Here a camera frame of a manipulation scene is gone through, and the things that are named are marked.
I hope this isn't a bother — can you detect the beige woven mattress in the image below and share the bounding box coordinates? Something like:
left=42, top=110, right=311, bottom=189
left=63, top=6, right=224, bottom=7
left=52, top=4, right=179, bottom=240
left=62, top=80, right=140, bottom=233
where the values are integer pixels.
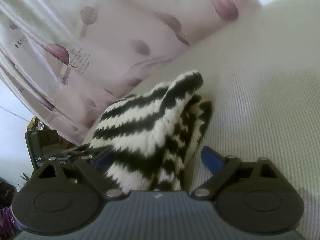
left=133, top=0, right=319, bottom=239

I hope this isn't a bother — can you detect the pink leaf-print curtain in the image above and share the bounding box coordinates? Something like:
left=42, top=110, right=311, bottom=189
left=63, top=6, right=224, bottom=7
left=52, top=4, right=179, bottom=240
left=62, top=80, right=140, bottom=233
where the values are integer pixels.
left=1, top=0, right=261, bottom=144

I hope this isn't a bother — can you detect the purple cloth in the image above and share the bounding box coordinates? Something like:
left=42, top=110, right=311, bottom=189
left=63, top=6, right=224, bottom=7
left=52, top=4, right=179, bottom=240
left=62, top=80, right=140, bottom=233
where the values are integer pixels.
left=0, top=207, right=19, bottom=240

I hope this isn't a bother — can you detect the black white knitted garment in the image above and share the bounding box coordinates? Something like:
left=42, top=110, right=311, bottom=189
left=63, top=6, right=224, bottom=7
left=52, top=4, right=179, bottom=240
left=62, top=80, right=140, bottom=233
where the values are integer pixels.
left=89, top=70, right=213, bottom=193

